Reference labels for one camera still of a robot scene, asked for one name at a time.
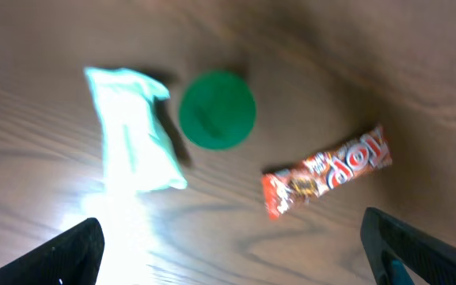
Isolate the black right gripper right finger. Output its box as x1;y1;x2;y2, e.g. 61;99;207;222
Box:
360;207;456;285

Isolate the red Top chocolate bar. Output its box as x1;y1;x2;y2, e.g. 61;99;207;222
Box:
261;125;393;219

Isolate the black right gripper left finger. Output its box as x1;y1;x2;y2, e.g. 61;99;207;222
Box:
0;218;105;285

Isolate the green lidded white jar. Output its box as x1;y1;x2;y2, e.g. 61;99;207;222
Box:
178;70;257;150

